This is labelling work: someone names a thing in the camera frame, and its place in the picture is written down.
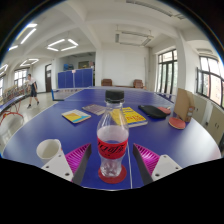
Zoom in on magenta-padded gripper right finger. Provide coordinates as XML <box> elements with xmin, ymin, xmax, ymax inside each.
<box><xmin>132</xmin><ymin>143</ymin><xmax>183</xmax><ymax>186</ymax></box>

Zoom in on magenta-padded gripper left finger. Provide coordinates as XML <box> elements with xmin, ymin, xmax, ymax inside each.
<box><xmin>41</xmin><ymin>143</ymin><xmax>93</xmax><ymax>186</ymax></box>

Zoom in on clear red-labelled drink bottle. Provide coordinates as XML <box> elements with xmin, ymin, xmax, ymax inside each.
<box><xmin>96</xmin><ymin>89</ymin><xmax>130</xmax><ymax>178</ymax></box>

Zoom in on white paper cup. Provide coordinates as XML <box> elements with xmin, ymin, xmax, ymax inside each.
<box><xmin>35</xmin><ymin>138</ymin><xmax>64</xmax><ymax>165</ymax></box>

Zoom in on red table tennis paddle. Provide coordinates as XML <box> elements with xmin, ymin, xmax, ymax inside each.
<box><xmin>168</xmin><ymin>116</ymin><xmax>187</xmax><ymax>130</ymax></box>
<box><xmin>156</xmin><ymin>106</ymin><xmax>172</xmax><ymax>116</ymax></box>

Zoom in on grey striped booklet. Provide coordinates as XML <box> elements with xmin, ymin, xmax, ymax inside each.
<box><xmin>81</xmin><ymin>103</ymin><xmax>107</xmax><ymax>116</ymax></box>

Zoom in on blue table tennis table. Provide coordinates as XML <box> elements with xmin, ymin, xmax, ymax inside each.
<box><xmin>50</xmin><ymin>87</ymin><xmax>88</xmax><ymax>102</ymax></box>

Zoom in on brown cardboard box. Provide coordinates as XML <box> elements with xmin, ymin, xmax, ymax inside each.
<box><xmin>173</xmin><ymin>87</ymin><xmax>196</xmax><ymax>123</ymax></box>

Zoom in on beige cabinet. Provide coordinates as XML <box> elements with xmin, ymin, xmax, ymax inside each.
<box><xmin>193</xmin><ymin>94</ymin><xmax>209</xmax><ymax>126</ymax></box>
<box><xmin>203</xmin><ymin>104</ymin><xmax>224</xmax><ymax>145</ymax></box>

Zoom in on brown chair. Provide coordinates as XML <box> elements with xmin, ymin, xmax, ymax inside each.
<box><xmin>132</xmin><ymin>79</ymin><xmax>145</xmax><ymax>90</ymax></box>
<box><xmin>100</xmin><ymin>78</ymin><xmax>114</xmax><ymax>87</ymax></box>

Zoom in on folded blue table tennis tables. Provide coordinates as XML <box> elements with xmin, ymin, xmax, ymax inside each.
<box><xmin>57</xmin><ymin>68</ymin><xmax>94</xmax><ymax>89</ymax></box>

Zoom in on person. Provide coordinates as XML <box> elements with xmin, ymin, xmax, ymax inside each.
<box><xmin>25</xmin><ymin>73</ymin><xmax>40</xmax><ymax>109</ymax></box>

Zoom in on dark door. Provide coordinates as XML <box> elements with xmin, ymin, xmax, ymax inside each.
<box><xmin>44</xmin><ymin>63</ymin><xmax>53</xmax><ymax>93</ymax></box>

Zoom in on ceiling lights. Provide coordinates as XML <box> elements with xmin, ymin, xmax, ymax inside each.
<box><xmin>0</xmin><ymin>22</ymin><xmax>80</xmax><ymax>73</ymax></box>

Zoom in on ceiling air conditioner unit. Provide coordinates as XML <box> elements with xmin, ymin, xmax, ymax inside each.
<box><xmin>114</xmin><ymin>29</ymin><xmax>155</xmax><ymax>48</ymax></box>

